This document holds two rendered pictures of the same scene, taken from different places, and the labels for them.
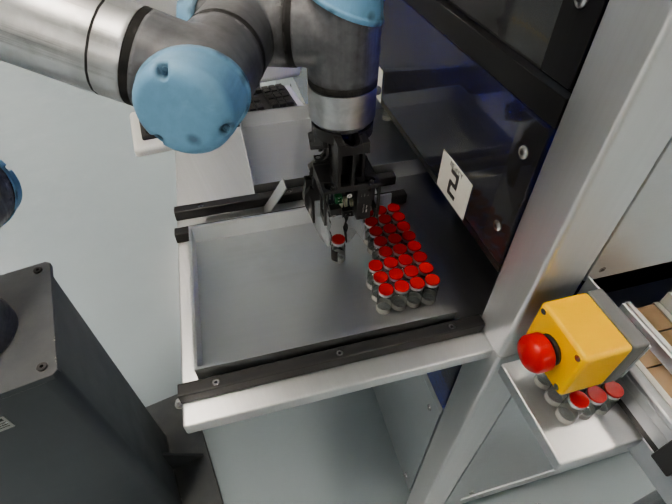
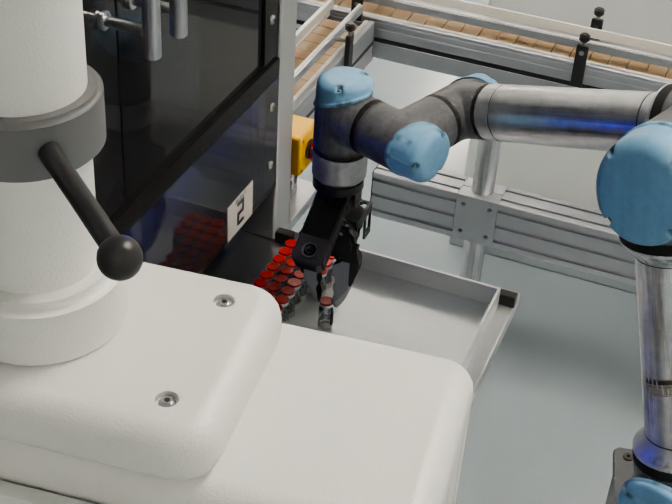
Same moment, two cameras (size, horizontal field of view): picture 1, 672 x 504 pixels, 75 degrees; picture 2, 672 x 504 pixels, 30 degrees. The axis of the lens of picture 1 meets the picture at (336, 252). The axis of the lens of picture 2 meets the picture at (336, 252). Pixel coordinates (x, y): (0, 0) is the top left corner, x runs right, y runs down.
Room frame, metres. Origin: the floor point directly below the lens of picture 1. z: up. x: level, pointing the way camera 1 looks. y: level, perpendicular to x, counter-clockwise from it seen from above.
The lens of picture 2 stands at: (1.66, 0.83, 2.05)
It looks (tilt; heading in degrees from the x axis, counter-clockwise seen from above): 36 degrees down; 215
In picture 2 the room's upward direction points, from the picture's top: 4 degrees clockwise
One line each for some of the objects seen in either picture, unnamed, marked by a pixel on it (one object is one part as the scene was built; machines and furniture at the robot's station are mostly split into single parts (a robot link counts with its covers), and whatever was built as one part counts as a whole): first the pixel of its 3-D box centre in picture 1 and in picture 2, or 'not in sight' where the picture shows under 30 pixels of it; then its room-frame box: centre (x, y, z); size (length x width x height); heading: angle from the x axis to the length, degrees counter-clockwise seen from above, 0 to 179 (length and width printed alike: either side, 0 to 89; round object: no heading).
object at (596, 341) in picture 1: (578, 341); (289, 143); (0.25, -0.25, 0.99); 0.08 x 0.07 x 0.07; 105
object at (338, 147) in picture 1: (343, 166); (338, 209); (0.45, -0.01, 1.07); 0.09 x 0.08 x 0.12; 14
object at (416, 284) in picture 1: (396, 253); (283, 286); (0.47, -0.09, 0.90); 0.18 x 0.02 x 0.05; 15
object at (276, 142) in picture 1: (329, 141); not in sight; (0.79, 0.01, 0.90); 0.34 x 0.26 x 0.04; 105
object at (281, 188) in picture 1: (245, 203); not in sight; (0.58, 0.15, 0.91); 0.14 x 0.03 x 0.06; 105
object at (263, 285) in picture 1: (311, 273); (364, 314); (0.43, 0.04, 0.90); 0.34 x 0.26 x 0.04; 105
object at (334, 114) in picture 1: (344, 101); (337, 162); (0.46, -0.01, 1.15); 0.08 x 0.08 x 0.05
